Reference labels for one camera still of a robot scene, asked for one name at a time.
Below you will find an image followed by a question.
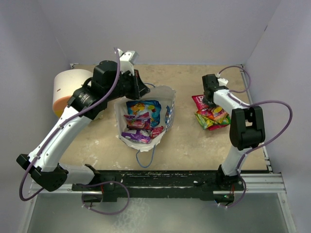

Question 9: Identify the small red candy packet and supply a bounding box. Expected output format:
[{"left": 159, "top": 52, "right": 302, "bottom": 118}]
[{"left": 150, "top": 126, "right": 164, "bottom": 139}]

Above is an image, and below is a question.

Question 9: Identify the purple snack packet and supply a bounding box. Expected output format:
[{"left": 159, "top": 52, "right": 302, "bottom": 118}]
[{"left": 121, "top": 130, "right": 151, "bottom": 144}]

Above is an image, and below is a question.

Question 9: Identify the green Fox's candy bag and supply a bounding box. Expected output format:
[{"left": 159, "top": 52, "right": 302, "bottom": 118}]
[{"left": 194, "top": 113, "right": 217, "bottom": 129}]

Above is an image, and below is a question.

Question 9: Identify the purple Fox's berries bag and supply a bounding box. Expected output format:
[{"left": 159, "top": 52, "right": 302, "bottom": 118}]
[{"left": 124, "top": 113, "right": 152, "bottom": 130}]

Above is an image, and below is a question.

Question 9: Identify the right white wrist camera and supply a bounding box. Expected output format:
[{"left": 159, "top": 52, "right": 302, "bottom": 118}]
[{"left": 217, "top": 78, "right": 228, "bottom": 86}]

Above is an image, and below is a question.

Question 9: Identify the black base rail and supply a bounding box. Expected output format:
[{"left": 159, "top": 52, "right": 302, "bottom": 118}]
[{"left": 72, "top": 169, "right": 245, "bottom": 203}]

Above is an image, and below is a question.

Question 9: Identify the pink chips bag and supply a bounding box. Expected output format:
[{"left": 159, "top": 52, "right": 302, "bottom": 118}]
[{"left": 192, "top": 95, "right": 228, "bottom": 131}]

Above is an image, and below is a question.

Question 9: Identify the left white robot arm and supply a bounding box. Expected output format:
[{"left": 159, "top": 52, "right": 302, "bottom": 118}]
[{"left": 17, "top": 60, "right": 150, "bottom": 192}]

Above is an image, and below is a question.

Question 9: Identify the checkered paper bag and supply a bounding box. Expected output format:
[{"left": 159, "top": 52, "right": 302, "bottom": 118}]
[{"left": 114, "top": 85, "right": 176, "bottom": 168}]

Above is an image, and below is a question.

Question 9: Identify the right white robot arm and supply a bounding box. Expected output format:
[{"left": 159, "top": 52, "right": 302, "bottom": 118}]
[{"left": 202, "top": 74, "right": 265, "bottom": 190}]

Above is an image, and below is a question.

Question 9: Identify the blue Slendy snack bag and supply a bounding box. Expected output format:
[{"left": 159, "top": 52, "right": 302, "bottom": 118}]
[{"left": 126, "top": 100, "right": 162, "bottom": 128}]

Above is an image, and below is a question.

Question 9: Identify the cream and orange cylinder box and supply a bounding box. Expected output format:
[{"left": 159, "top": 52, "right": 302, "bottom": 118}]
[{"left": 52, "top": 69, "right": 93, "bottom": 118}]

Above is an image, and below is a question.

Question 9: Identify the orange Fox's candy bag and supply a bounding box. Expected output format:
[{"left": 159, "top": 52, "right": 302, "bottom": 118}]
[{"left": 196, "top": 106, "right": 231, "bottom": 125}]

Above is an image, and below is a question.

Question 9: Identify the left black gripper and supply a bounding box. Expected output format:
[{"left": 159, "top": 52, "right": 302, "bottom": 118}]
[{"left": 105, "top": 69, "right": 150, "bottom": 102}]

